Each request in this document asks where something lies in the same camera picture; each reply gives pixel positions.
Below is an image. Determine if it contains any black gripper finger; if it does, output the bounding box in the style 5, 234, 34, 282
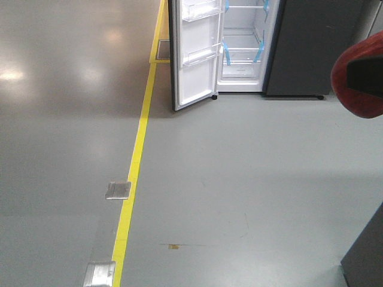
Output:
346, 54, 382, 97

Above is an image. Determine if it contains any red apple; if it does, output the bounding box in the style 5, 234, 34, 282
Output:
330, 31, 382, 119

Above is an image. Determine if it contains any dark closed fridge door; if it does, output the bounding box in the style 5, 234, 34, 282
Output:
265, 1, 382, 97

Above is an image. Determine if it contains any open fridge body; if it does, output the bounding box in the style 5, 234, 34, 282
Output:
217, 0, 284, 93

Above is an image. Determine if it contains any fridge door white inside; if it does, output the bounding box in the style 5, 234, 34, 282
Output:
168, 1, 225, 111

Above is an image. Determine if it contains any clear lower door bin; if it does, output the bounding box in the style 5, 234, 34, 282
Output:
183, 42, 222, 66

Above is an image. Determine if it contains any clear door bin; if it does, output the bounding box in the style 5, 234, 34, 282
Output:
181, 0, 223, 22
183, 42, 222, 66

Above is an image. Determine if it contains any clear upper door bin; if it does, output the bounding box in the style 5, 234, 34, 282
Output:
181, 0, 223, 22

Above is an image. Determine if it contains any grey kitchen island cabinet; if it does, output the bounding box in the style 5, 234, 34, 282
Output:
341, 206, 382, 286

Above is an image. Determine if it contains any metal floor socket plate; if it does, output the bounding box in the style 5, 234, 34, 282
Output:
105, 181, 131, 200

